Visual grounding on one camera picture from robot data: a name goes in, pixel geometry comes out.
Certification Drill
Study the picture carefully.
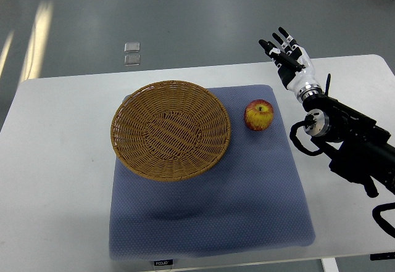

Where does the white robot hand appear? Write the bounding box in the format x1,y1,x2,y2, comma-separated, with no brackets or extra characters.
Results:
258,27,322,101

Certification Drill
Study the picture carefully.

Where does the red yellow apple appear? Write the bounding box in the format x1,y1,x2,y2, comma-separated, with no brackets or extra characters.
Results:
244,99,274,131

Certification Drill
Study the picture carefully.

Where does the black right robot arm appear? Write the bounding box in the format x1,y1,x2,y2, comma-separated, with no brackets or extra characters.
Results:
259,27,394,197

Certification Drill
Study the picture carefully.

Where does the brown wicker basket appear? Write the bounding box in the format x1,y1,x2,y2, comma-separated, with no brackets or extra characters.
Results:
110,80,231,182

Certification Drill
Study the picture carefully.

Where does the upper floor tile plate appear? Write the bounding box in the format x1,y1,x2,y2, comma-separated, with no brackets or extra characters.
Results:
124,41,140,53

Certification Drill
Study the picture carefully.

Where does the floor tile plate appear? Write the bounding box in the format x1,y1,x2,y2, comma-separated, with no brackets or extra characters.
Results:
124,54,141,66
124,41,140,53

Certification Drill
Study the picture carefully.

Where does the lower floor tile plate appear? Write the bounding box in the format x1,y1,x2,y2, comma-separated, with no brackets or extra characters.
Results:
124,54,141,66

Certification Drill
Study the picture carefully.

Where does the blue textured cloth mat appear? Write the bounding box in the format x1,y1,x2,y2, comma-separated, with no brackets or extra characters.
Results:
109,84,315,261

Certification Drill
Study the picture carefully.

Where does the table label tag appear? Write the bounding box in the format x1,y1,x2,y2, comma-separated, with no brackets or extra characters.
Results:
152,259,174,268

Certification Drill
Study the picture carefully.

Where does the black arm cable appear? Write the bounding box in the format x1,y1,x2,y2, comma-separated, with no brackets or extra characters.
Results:
289,120,323,156

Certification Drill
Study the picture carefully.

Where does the black table bracket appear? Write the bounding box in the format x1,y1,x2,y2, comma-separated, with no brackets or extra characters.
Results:
370,252,395,261

